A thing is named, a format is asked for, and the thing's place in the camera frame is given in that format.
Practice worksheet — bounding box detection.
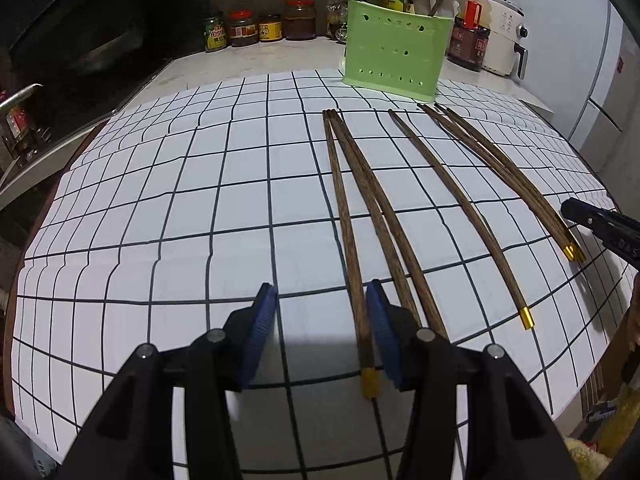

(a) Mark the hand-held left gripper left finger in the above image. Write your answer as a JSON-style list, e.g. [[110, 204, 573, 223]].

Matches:
[[60, 283, 278, 480]]

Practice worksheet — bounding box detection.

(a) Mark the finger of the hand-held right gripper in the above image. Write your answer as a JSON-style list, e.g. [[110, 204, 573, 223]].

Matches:
[[560, 197, 640, 262]]

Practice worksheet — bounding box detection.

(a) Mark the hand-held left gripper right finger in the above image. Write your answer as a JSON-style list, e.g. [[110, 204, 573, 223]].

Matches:
[[366, 280, 576, 480]]

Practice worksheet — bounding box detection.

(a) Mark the green perforated utensil holder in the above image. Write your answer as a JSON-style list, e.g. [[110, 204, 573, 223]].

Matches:
[[342, 0, 453, 103]]

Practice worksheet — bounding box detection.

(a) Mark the white black-grid mat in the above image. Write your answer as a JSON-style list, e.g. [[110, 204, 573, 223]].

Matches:
[[0, 71, 626, 480]]

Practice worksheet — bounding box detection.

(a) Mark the grey refrigerator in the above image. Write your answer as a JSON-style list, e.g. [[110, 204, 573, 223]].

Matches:
[[502, 0, 640, 171]]

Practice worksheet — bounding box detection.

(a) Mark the white air fryer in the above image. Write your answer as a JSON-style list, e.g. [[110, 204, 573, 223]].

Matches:
[[480, 0, 530, 81]]

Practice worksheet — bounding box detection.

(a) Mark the yellow fluffy cloth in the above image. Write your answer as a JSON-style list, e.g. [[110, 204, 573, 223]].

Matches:
[[564, 437, 613, 480]]

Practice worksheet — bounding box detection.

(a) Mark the white plastic bottle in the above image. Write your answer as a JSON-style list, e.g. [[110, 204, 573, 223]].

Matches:
[[436, 0, 462, 31]]

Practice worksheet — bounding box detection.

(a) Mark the green label jar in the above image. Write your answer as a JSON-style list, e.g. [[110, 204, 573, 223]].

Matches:
[[202, 14, 228, 53]]

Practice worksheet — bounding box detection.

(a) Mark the yellow label jar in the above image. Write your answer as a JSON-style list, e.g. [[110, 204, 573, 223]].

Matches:
[[258, 14, 283, 43]]

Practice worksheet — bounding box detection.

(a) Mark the red lid sauce jar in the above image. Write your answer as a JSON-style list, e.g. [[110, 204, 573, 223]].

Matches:
[[227, 10, 260, 47]]

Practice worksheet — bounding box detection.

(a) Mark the large dark sauce jar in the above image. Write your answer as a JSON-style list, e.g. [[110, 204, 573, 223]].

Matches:
[[283, 0, 318, 41]]

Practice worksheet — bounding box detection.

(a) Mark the small spice jar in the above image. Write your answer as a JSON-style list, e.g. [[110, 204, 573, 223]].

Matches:
[[325, 2, 348, 42]]

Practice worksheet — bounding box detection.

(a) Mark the black kitchen appliance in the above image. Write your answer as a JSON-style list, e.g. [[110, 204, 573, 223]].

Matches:
[[0, 0, 211, 126]]

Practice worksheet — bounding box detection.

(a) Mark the dark jug with red handle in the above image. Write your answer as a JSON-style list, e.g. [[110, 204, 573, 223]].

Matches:
[[447, 1, 491, 72]]

